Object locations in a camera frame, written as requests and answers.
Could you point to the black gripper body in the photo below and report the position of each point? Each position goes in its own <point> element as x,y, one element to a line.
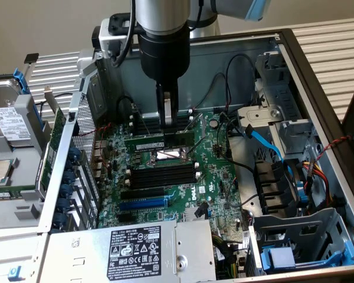
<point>165,56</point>

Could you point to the green RAM stick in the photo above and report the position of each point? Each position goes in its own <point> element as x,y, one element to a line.
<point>147,144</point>
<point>0,195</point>

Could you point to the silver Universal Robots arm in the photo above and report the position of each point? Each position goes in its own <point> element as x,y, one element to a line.
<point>162,14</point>

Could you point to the raised metal socket cover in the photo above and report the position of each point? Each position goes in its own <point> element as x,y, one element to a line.
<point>196,121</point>

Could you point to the round coin battery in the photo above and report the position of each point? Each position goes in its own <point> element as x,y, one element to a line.
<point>214,123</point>

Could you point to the open grey PC case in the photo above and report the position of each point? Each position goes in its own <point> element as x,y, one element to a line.
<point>212,67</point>

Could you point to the metal CPU socket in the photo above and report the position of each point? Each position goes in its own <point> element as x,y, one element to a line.
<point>171,155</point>

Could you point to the green Dell motherboard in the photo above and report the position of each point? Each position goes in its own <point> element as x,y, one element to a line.
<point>212,165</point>

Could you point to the long black expansion slot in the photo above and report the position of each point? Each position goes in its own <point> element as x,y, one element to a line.
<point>141,193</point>

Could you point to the blue card retention clip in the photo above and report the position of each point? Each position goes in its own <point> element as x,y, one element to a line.
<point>68,177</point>
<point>66,191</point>
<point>63,204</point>
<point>60,220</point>
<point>74,153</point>

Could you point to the blue expansion slot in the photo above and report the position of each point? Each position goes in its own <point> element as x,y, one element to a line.
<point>144,204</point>

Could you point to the grey optical drive cage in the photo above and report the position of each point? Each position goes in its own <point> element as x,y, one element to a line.
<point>283,97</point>

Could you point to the silver chipset heat sink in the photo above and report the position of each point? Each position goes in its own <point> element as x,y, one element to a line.
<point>191,214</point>

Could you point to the green graphics card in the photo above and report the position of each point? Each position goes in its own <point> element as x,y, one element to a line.
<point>51,141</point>

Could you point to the short black expansion slot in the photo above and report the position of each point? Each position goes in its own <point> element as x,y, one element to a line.
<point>125,217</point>

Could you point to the black fan shroud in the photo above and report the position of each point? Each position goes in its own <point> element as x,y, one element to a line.
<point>271,185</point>

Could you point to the grey parts rack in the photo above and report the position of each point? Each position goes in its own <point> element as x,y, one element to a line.
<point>26,153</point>

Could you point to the silver hard disk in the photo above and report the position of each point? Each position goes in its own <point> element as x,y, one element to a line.
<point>6,97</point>

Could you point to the silver power supply unit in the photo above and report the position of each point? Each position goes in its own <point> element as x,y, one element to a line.
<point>82,253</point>

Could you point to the grey disk bay cage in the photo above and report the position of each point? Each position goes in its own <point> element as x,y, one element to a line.
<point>312,224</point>

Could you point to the blue disk tray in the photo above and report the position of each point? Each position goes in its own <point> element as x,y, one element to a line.
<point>280,256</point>

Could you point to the blue case latch button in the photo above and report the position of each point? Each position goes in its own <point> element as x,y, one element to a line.
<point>15,272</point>

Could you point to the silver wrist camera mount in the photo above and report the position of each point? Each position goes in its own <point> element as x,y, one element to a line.
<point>109,38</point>

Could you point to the silver post with black cap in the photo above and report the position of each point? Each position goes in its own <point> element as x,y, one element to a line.
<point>31,58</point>

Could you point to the blue disk bracket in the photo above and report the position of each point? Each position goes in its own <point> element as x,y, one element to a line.
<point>22,82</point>

